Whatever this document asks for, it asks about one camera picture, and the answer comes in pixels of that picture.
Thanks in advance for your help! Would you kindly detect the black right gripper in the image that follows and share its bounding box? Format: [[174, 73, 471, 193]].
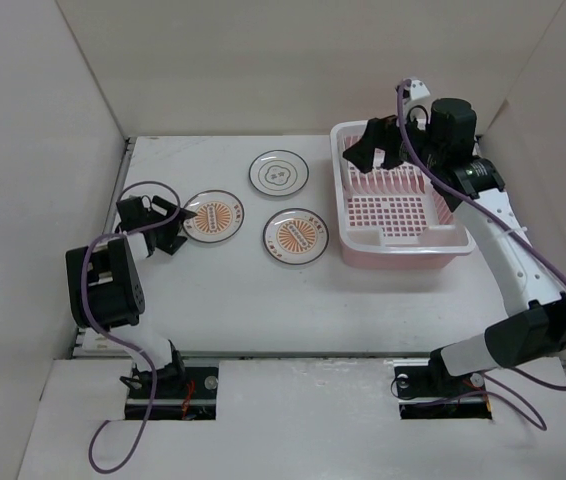
[[342, 106, 444, 174]]

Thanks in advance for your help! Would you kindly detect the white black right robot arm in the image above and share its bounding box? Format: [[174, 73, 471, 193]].
[[330, 98, 566, 399]]

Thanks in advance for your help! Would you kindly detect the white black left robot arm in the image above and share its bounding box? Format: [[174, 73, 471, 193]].
[[65, 195, 196, 397]]

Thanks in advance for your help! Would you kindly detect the white pink dish rack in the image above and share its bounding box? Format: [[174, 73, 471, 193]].
[[330, 121, 476, 270]]

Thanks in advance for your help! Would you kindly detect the left orange sunburst plate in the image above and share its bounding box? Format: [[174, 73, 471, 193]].
[[183, 190, 245, 244]]

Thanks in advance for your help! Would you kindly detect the orange sunburst plate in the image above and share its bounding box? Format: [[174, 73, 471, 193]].
[[183, 190, 245, 244], [262, 208, 330, 266]]

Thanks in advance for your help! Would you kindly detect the black rimmed flower plate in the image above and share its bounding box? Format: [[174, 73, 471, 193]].
[[248, 150, 310, 197]]

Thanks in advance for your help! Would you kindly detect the right orange sunburst plate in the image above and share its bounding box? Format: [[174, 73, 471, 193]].
[[262, 208, 330, 266]]

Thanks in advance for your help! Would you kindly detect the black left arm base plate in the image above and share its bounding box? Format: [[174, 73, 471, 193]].
[[120, 365, 219, 421]]

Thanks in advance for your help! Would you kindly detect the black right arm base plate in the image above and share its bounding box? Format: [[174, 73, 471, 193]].
[[390, 362, 492, 420]]

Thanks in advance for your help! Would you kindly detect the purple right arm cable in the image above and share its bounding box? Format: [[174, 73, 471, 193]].
[[395, 79, 566, 431]]

